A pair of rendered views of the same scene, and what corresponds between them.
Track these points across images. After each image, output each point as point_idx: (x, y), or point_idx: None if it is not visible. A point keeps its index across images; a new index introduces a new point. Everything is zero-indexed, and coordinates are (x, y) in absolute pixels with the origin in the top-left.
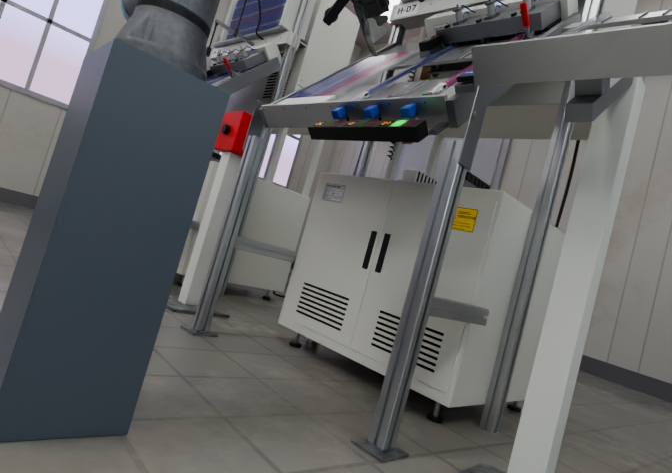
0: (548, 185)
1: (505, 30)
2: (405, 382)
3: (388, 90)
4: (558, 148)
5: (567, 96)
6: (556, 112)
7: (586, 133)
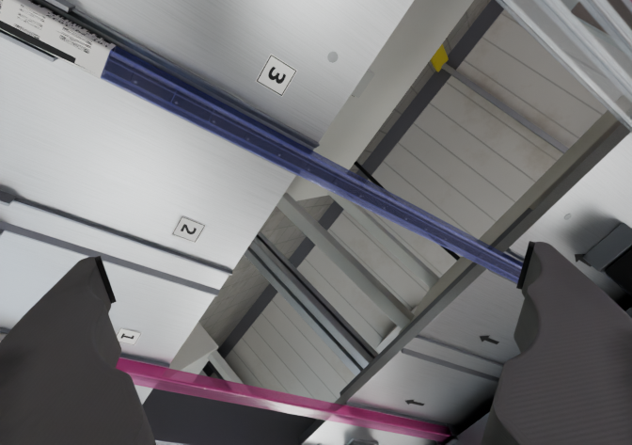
0: (248, 251)
1: (483, 433)
2: None
3: (171, 162)
4: (286, 294)
5: (353, 356)
6: (432, 296)
7: (435, 284)
